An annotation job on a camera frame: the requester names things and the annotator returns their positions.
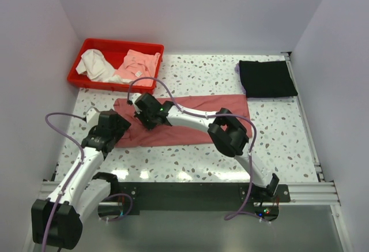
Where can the lavender folded t-shirt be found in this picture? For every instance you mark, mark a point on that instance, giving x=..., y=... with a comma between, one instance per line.
x=238, y=69

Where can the black folded t-shirt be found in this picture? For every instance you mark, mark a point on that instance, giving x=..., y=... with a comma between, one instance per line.
x=266, y=79

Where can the red plastic bin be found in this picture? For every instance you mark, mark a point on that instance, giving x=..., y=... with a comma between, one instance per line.
x=114, y=52

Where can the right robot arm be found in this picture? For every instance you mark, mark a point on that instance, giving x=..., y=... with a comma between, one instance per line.
x=223, y=127

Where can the dusty red t-shirt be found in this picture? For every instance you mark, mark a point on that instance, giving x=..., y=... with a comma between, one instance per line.
x=138, y=135

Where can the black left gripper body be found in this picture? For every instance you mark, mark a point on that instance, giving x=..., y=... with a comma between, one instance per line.
x=122, y=126

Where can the aluminium frame rail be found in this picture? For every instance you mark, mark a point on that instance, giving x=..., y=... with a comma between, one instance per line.
x=283, y=141

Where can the light pink t-shirt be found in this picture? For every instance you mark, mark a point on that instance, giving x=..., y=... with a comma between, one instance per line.
x=137, y=65

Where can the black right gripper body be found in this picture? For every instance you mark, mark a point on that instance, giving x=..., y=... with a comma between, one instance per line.
x=146, y=119

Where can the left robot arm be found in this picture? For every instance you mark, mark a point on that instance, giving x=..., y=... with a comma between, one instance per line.
x=57, y=220

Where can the white t-shirt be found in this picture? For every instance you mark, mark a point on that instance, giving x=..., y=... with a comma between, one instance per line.
x=94, y=65

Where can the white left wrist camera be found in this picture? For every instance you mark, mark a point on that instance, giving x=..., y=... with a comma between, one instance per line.
x=92, y=117

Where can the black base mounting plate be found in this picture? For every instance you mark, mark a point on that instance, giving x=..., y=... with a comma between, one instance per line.
x=216, y=197

